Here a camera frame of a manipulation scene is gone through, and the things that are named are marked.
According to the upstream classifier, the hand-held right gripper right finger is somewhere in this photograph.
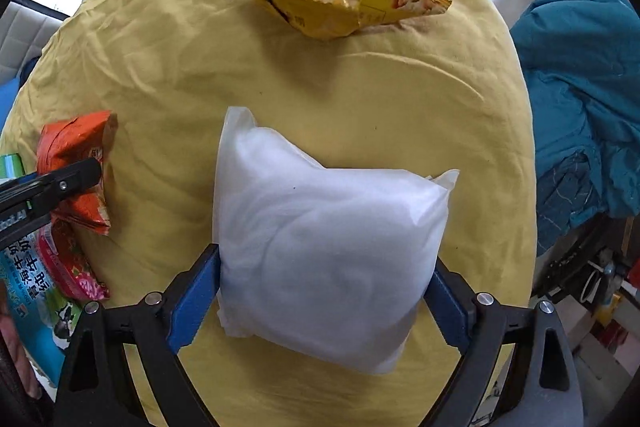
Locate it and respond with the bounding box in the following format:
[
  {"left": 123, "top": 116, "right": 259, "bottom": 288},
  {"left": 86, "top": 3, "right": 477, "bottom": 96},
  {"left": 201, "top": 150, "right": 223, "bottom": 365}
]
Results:
[{"left": 422, "top": 257, "right": 583, "bottom": 427}]

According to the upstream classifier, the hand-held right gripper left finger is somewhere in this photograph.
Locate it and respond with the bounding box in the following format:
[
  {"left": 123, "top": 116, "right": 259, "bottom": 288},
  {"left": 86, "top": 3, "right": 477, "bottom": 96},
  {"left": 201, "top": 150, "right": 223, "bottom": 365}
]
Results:
[{"left": 52, "top": 243, "right": 223, "bottom": 427}]

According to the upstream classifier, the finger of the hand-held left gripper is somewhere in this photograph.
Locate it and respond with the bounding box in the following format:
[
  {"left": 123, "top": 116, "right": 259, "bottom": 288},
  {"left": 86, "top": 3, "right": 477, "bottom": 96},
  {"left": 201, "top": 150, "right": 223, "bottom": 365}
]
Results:
[{"left": 20, "top": 158, "right": 104, "bottom": 214}]

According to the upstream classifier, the orange snack packet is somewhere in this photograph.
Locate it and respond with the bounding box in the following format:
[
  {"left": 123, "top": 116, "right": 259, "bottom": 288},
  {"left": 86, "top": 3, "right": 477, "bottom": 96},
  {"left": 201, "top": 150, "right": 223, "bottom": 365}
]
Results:
[{"left": 36, "top": 110, "right": 119, "bottom": 236}]

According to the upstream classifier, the white soft packet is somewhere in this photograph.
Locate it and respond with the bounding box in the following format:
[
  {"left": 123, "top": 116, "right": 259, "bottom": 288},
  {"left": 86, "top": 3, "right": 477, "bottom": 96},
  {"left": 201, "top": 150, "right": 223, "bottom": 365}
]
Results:
[{"left": 212, "top": 106, "right": 460, "bottom": 375}]

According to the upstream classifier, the green and white box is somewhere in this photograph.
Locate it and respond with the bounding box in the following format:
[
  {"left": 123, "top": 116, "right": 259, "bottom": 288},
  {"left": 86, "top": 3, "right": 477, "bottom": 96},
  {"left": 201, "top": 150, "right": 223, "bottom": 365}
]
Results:
[{"left": 0, "top": 153, "right": 26, "bottom": 182}]

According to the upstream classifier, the blue milk snack bag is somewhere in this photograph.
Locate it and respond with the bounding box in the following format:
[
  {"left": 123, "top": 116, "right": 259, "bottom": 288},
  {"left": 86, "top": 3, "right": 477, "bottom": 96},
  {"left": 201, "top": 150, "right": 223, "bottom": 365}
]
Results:
[{"left": 0, "top": 227, "right": 83, "bottom": 388}]

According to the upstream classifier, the red snack packet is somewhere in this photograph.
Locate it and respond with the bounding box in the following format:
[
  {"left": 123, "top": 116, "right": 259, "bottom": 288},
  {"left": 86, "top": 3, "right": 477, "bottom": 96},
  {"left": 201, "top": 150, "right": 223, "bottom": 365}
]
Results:
[{"left": 37, "top": 219, "right": 111, "bottom": 303}]

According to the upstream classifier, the yellow bedsheet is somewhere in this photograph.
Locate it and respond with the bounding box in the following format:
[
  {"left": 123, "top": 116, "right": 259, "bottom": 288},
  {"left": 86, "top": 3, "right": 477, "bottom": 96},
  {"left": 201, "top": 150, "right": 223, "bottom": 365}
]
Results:
[{"left": 0, "top": 0, "right": 538, "bottom": 427}]

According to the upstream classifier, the white padded headboard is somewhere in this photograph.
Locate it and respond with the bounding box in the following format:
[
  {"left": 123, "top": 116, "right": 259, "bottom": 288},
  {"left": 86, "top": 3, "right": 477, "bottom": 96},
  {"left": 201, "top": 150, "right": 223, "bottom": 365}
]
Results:
[{"left": 0, "top": 0, "right": 83, "bottom": 82}]

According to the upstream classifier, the teal blanket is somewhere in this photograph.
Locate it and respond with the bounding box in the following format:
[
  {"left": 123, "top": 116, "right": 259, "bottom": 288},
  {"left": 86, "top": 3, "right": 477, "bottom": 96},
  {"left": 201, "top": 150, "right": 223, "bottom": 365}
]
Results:
[{"left": 510, "top": 0, "right": 640, "bottom": 253}]

